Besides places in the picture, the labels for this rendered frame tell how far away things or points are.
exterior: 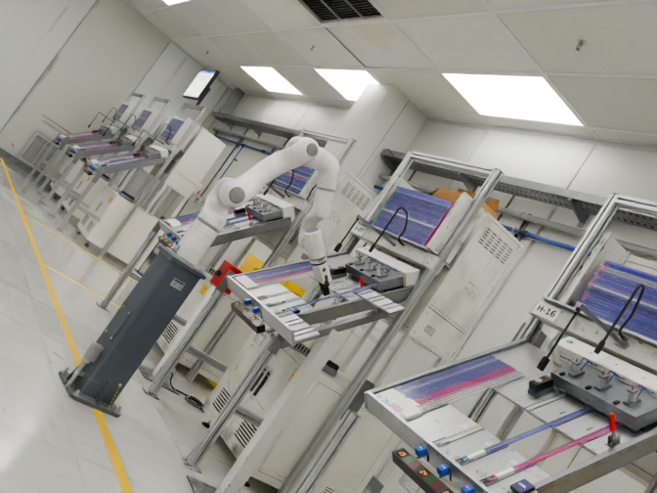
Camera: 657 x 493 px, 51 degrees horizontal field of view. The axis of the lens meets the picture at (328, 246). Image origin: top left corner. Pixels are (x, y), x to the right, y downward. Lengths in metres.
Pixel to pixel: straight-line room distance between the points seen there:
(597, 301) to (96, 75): 9.81
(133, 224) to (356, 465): 4.70
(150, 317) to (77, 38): 8.80
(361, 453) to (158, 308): 1.25
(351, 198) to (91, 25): 7.50
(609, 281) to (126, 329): 1.90
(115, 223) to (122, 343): 4.63
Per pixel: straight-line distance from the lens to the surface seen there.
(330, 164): 3.19
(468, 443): 2.19
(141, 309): 3.02
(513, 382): 2.51
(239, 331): 4.65
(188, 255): 3.03
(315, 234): 3.20
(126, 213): 7.62
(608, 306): 2.61
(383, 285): 3.30
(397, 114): 6.88
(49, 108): 11.51
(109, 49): 11.61
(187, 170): 7.69
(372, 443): 3.58
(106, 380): 3.11
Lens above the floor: 0.89
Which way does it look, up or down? 4 degrees up
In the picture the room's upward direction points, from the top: 34 degrees clockwise
